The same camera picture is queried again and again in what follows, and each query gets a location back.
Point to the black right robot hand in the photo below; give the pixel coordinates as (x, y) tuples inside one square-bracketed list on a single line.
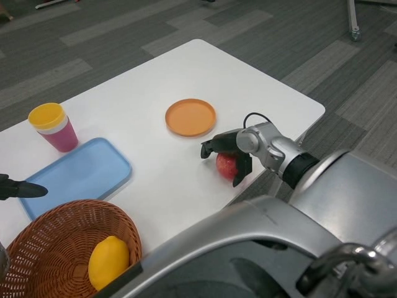
[(224, 142)]

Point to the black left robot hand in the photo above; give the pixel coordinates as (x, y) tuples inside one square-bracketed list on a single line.
[(26, 189)]

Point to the red apple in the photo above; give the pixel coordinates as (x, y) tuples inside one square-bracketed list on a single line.
[(224, 165)]

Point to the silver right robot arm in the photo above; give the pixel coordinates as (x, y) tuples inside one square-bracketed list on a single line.
[(273, 149)]

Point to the orange round plate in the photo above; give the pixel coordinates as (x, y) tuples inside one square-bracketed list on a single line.
[(190, 118)]

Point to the light blue plastic tray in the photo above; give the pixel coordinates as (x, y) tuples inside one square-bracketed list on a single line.
[(77, 177)]

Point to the pink plastic cup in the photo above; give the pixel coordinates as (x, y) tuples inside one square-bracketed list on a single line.
[(62, 141)]

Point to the brown wicker basket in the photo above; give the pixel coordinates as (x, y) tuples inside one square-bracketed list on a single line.
[(52, 245)]

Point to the grey metal table leg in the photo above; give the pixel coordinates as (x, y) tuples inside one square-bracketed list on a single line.
[(277, 186)]

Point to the white plastic cup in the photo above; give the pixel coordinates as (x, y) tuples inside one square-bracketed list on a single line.
[(59, 128)]

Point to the yellow plastic cup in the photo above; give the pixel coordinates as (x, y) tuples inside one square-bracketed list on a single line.
[(46, 116)]

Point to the yellow lemon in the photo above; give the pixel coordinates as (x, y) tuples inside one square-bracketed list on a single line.
[(108, 262)]

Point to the silver robot chest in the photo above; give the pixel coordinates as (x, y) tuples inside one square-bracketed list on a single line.
[(235, 254)]

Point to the metal leg with caster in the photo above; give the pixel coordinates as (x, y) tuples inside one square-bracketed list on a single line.
[(353, 18)]

